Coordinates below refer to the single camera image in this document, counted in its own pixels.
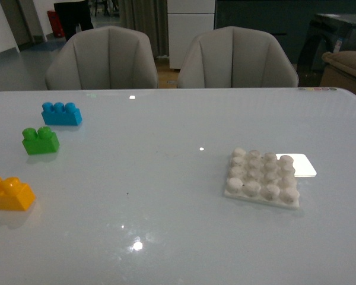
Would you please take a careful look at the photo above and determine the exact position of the white studded base plate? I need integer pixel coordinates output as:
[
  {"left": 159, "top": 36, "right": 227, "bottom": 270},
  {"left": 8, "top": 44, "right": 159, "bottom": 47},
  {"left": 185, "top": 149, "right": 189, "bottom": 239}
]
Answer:
[{"left": 224, "top": 147, "right": 300, "bottom": 210}]

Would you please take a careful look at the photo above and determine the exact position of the yellow toy block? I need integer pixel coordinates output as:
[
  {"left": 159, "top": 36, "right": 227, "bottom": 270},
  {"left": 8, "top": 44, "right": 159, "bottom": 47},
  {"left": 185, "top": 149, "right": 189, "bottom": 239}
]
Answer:
[{"left": 0, "top": 177, "right": 36, "bottom": 211}]

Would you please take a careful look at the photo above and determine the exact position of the blue toy block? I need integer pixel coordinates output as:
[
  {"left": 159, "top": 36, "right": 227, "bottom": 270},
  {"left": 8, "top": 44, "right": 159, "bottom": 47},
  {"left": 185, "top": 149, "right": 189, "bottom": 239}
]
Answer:
[{"left": 42, "top": 102, "right": 82, "bottom": 126}]

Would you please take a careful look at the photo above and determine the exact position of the green toy block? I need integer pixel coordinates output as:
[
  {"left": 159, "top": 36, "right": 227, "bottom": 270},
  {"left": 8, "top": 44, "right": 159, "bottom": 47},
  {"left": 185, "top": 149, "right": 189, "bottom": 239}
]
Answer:
[{"left": 22, "top": 126, "right": 60, "bottom": 155}]

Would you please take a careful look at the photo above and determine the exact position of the right beige chair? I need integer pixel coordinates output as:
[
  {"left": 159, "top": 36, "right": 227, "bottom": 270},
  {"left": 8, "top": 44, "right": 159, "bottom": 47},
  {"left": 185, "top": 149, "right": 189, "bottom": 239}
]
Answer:
[{"left": 177, "top": 26, "right": 299, "bottom": 88}]

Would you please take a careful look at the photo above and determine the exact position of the beige chair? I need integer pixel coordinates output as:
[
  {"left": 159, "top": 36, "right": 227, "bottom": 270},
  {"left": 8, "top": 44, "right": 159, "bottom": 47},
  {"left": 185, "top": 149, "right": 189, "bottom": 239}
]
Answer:
[
  {"left": 45, "top": 26, "right": 158, "bottom": 90},
  {"left": 177, "top": 26, "right": 299, "bottom": 88}
]

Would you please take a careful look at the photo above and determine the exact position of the left beige chair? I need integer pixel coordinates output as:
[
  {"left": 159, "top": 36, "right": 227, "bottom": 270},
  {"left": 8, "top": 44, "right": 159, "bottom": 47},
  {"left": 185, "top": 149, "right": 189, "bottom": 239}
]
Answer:
[{"left": 45, "top": 26, "right": 158, "bottom": 90}]

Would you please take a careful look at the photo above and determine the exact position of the white cabinet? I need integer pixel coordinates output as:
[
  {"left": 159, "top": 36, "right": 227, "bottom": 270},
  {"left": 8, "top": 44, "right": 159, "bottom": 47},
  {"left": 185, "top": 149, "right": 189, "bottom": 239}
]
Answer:
[{"left": 167, "top": 0, "right": 215, "bottom": 69}]

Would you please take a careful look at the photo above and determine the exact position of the beige curtain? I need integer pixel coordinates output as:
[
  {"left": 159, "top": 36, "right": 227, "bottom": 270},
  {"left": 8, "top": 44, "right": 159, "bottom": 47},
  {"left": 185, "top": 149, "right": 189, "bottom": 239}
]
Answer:
[{"left": 118, "top": 0, "right": 169, "bottom": 58}]

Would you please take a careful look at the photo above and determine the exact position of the red bin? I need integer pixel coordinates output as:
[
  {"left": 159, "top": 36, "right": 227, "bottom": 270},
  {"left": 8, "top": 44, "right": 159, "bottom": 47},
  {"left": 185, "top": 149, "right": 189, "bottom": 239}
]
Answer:
[{"left": 47, "top": 10, "right": 65, "bottom": 38}]

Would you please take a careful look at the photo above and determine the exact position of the dark counter cabinet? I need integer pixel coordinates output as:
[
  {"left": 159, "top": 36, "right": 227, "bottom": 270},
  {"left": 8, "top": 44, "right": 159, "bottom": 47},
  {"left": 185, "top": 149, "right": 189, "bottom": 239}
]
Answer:
[{"left": 215, "top": 1, "right": 356, "bottom": 37}]

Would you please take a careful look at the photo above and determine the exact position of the person in black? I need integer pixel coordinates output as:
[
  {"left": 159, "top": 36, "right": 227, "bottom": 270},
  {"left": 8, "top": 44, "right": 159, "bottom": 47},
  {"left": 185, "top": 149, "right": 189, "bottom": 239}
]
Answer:
[{"left": 53, "top": 0, "right": 94, "bottom": 41}]

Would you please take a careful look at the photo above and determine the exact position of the tan cushioned seat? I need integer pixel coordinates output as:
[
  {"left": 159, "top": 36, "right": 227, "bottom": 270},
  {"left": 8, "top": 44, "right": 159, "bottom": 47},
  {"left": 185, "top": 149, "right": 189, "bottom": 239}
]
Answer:
[{"left": 320, "top": 50, "right": 356, "bottom": 95}]

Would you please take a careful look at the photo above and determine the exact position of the black appliance box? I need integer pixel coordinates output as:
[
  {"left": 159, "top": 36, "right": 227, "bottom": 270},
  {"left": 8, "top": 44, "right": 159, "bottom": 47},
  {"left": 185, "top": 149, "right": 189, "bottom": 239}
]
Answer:
[{"left": 297, "top": 14, "right": 356, "bottom": 87}]

